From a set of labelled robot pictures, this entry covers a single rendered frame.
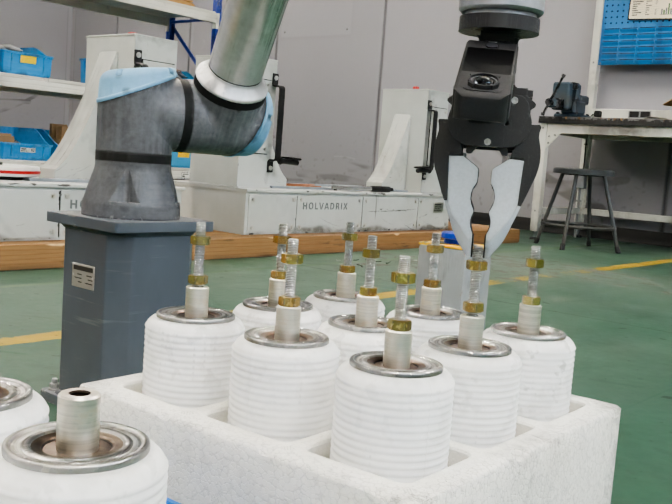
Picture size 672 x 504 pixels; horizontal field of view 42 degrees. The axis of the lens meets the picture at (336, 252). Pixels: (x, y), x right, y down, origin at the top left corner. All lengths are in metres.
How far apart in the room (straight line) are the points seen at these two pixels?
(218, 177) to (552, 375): 2.87
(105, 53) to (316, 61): 4.50
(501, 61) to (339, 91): 6.75
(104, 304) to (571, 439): 0.74
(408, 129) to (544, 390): 3.78
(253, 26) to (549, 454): 0.77
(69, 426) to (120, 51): 2.87
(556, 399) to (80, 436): 0.53
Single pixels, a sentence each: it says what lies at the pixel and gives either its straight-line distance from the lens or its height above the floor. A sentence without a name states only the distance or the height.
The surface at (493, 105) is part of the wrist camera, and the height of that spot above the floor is 0.46.
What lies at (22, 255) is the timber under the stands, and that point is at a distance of 2.86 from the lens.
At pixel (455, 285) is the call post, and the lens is 1.11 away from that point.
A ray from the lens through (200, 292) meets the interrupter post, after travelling 0.84.
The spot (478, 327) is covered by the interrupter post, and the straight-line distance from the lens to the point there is 0.79.
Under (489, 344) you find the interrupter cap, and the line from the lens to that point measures 0.82.
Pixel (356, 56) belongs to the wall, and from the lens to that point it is 7.42.
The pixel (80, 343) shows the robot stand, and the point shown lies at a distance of 1.39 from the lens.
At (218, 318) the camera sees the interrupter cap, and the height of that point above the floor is 0.25.
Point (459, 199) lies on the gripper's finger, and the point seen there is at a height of 0.38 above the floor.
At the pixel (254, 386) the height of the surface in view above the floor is 0.22.
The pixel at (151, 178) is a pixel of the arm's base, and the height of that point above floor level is 0.36.
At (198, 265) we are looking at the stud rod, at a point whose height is 0.30.
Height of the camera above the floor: 0.41
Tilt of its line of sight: 6 degrees down
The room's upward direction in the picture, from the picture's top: 4 degrees clockwise
